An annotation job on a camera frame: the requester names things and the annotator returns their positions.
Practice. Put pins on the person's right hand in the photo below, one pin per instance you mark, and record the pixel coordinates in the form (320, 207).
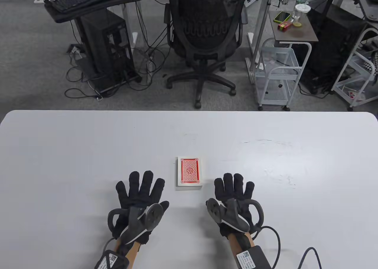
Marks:
(233, 189)

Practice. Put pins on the person's left hand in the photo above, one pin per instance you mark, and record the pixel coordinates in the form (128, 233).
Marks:
(141, 192)

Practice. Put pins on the stack of red-backed cards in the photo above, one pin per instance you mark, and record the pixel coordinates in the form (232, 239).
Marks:
(190, 171)

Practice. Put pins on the person's left forearm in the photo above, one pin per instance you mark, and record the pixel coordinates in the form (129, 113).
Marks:
(133, 251)

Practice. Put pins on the grey tracking controller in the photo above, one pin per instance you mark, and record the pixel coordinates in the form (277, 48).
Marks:
(233, 218)
(153, 217)

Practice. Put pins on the red white small box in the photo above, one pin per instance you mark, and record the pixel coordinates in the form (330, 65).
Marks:
(355, 96)

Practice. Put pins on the black computer tower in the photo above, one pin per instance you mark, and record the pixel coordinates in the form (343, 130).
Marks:
(100, 38)
(330, 38)

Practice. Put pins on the brown side table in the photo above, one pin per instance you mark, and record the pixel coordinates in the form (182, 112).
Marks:
(295, 34)

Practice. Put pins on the black mesh office chair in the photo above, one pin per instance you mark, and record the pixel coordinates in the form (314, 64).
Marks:
(206, 20)

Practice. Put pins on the green-cased phone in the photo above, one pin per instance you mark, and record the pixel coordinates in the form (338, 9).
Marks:
(282, 16)

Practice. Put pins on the black white checkered cloth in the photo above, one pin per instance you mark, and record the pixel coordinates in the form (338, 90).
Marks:
(372, 63)

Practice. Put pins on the glass jar white lid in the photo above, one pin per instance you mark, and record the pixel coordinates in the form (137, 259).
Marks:
(301, 13)

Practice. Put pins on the silver metal post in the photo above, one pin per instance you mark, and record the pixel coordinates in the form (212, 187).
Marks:
(265, 16)

